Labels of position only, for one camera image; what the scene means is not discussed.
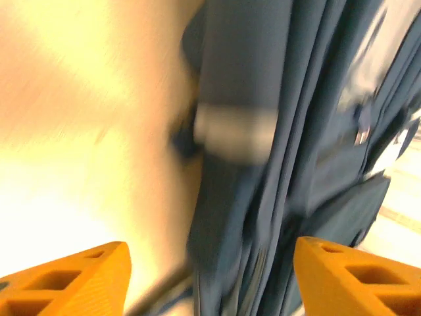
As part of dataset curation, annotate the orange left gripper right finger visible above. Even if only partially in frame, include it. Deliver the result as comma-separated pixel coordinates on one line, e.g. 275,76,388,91
292,236,421,316

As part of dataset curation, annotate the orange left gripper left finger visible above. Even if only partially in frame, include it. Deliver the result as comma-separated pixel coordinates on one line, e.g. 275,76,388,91
0,242,132,316

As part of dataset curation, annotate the navy blue backpack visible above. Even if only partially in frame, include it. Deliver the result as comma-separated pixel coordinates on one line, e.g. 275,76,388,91
170,0,421,316

